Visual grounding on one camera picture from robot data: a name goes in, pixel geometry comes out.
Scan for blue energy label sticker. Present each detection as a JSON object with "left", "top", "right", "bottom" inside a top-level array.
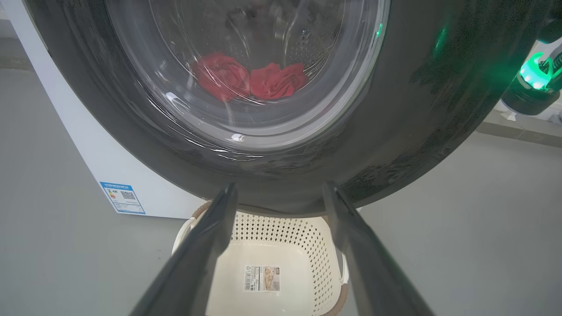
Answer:
[{"left": 100, "top": 181, "right": 146, "bottom": 215}]

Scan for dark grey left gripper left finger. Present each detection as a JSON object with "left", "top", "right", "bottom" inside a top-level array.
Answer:
[{"left": 131, "top": 183, "right": 239, "bottom": 316}]

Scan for dark round glass washer door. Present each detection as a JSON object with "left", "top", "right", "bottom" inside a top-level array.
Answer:
[{"left": 22, "top": 0, "right": 556, "bottom": 218}]

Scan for cream perforated laundry basket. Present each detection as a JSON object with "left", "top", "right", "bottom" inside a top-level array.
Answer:
[{"left": 171, "top": 201, "right": 352, "bottom": 316}]

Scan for white washing machine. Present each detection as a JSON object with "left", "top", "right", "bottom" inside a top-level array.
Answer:
[{"left": 0, "top": 0, "right": 207, "bottom": 219}]

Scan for red and white garment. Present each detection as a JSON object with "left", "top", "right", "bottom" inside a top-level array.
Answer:
[{"left": 192, "top": 53, "right": 309, "bottom": 102}]

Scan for paper label with barcode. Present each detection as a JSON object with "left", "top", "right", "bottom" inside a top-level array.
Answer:
[{"left": 244, "top": 265, "right": 281, "bottom": 292}]

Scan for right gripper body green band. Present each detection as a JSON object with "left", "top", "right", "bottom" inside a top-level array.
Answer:
[{"left": 518, "top": 46, "right": 562, "bottom": 93}]

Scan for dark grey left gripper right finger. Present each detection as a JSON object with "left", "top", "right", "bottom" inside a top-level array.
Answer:
[{"left": 324, "top": 183, "right": 435, "bottom": 316}]

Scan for steel perforated washer drum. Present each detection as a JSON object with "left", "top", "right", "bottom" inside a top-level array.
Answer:
[{"left": 145, "top": 0, "right": 352, "bottom": 101}]

